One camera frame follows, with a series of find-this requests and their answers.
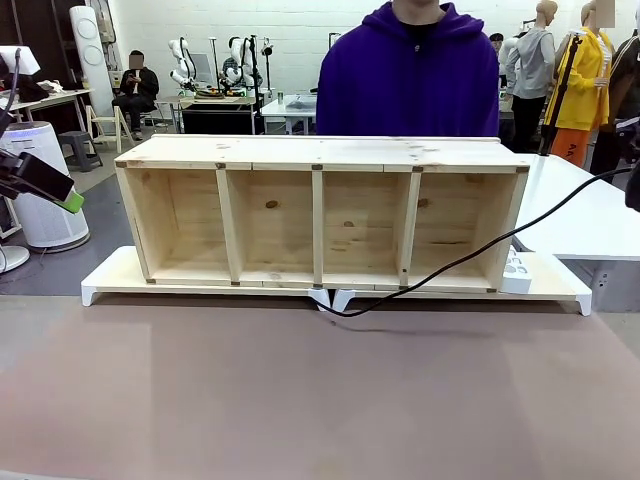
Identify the black tripod stand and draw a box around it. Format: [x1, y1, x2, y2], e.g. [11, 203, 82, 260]
[538, 29, 586, 157]

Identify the grey plastic stool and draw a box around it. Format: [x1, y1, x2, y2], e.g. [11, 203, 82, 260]
[58, 130, 104, 173]

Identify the person in purple hoodie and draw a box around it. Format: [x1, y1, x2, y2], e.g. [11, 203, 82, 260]
[315, 0, 502, 138]

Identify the mannequin in brown jacket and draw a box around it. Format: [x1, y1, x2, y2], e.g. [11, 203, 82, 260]
[590, 9, 640, 175]

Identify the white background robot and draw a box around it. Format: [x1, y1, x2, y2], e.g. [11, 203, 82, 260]
[167, 38, 198, 94]
[221, 35, 263, 94]

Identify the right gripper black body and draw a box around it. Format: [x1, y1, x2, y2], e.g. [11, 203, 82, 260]
[624, 155, 640, 212]

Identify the black power cable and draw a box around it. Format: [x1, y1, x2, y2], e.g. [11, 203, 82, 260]
[317, 166, 633, 318]

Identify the seated person with phone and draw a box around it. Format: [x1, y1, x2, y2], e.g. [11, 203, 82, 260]
[111, 49, 161, 142]

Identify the wooden step stool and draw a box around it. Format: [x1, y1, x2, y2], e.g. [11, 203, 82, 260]
[85, 104, 134, 154]

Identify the mannequin in yellow jacket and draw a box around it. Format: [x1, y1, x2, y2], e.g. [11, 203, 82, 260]
[545, 0, 617, 169]

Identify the white fan base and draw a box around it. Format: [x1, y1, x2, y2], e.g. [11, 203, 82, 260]
[0, 244, 31, 274]

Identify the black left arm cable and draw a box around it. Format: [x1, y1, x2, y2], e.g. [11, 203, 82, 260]
[0, 47, 23, 132]

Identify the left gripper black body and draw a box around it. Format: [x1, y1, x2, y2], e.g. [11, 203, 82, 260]
[0, 147, 24, 199]

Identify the white cylindrical air purifier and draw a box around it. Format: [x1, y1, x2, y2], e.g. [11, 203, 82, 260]
[0, 121, 92, 249]

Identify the white-legged wooden riser stand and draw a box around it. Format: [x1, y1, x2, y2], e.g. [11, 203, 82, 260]
[332, 252, 594, 318]
[80, 246, 334, 313]

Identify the mannequin in grey hoodie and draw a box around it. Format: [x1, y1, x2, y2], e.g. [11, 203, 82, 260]
[499, 0, 558, 154]

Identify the wooden background table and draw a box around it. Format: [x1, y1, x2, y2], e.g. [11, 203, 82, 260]
[178, 91, 263, 135]

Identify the cluttered white work table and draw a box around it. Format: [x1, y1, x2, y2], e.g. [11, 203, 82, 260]
[6, 79, 97, 137]

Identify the tall white air conditioner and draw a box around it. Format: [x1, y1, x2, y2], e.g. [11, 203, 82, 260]
[68, 5, 121, 117]

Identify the white background table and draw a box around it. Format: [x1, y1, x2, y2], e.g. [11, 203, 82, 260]
[260, 91, 319, 136]

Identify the four-compartment pine wood shelf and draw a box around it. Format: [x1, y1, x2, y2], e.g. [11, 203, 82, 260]
[114, 133, 532, 294]

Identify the white power strip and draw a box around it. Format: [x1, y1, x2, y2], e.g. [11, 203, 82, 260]
[498, 249, 534, 297]

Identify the seated person black sweater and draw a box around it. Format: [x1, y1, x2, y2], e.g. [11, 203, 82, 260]
[487, 31, 507, 81]

